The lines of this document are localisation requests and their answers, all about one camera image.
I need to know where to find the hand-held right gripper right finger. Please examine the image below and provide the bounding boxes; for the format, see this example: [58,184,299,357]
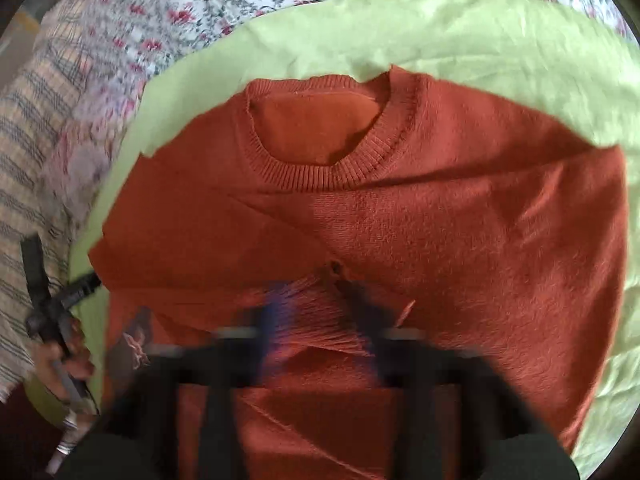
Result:
[335,280,546,480]

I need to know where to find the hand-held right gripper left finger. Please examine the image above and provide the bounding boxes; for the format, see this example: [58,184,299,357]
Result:
[102,282,293,480]

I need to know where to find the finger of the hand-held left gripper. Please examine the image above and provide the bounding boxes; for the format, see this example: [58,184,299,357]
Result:
[20,236,49,311]
[59,270,103,307]

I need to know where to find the orange knit sweater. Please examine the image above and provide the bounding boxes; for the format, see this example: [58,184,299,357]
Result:
[87,65,631,480]

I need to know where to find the person's left hand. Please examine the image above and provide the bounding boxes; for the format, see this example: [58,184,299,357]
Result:
[34,319,97,403]

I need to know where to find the pink floral pillow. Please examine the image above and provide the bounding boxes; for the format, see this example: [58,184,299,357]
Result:
[42,72,148,233]

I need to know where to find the plaid blanket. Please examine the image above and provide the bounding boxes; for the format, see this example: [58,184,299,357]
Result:
[0,0,103,403]

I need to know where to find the light green bed sheet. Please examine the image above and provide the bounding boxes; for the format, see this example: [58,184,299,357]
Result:
[25,0,640,480]

